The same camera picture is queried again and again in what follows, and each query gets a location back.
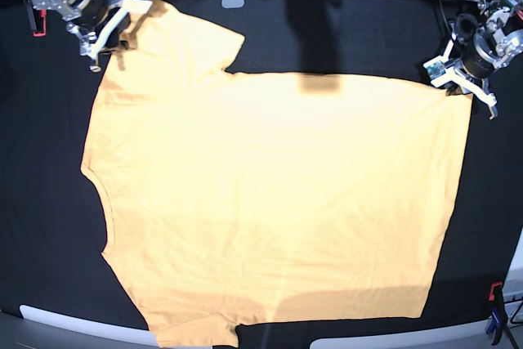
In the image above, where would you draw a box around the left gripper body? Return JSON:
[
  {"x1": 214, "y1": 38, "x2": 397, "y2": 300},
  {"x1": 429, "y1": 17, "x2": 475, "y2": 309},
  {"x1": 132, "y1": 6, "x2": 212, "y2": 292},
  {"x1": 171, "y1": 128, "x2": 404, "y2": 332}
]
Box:
[{"x1": 454, "y1": 14, "x2": 522, "y2": 79}]

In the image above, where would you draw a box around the yellow t-shirt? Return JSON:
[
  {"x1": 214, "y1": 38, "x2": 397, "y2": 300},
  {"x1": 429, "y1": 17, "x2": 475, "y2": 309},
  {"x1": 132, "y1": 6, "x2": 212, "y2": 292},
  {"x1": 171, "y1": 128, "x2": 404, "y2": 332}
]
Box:
[{"x1": 81, "y1": 0, "x2": 472, "y2": 347}]

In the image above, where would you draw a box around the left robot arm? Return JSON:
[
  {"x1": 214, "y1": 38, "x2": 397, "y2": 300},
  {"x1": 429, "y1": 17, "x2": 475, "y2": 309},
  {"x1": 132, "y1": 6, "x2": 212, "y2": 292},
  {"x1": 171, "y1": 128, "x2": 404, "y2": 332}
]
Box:
[{"x1": 423, "y1": 0, "x2": 522, "y2": 119}]

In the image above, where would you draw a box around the left red black clamp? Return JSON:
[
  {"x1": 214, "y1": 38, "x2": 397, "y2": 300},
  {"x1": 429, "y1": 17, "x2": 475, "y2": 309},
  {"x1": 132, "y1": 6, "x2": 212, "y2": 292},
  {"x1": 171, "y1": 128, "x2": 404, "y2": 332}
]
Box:
[{"x1": 25, "y1": 0, "x2": 47, "y2": 38}]

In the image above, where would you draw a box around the lower right red clamp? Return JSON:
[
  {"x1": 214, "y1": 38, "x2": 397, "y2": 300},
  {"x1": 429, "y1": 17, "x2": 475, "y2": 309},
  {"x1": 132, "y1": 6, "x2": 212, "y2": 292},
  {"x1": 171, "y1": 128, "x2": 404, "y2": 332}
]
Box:
[{"x1": 485, "y1": 281, "x2": 507, "y2": 346}]

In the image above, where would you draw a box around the white right monitor edge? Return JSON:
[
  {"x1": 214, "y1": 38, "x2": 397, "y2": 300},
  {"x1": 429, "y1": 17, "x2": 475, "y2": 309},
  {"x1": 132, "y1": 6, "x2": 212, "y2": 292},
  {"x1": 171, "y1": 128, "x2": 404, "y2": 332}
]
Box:
[{"x1": 310, "y1": 319, "x2": 489, "y2": 349}]

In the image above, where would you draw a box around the white monitor edge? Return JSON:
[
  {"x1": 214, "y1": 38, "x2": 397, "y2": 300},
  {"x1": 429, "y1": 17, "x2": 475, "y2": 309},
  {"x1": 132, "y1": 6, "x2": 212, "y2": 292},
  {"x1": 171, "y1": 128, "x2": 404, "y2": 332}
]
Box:
[
  {"x1": 310, "y1": 319, "x2": 489, "y2": 349},
  {"x1": 19, "y1": 305, "x2": 160, "y2": 348}
]

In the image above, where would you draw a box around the white left monitor edge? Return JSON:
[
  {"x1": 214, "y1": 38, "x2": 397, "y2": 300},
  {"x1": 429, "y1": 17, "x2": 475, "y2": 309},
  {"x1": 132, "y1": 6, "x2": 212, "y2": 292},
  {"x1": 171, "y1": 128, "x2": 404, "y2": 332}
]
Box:
[{"x1": 19, "y1": 305, "x2": 160, "y2": 348}]

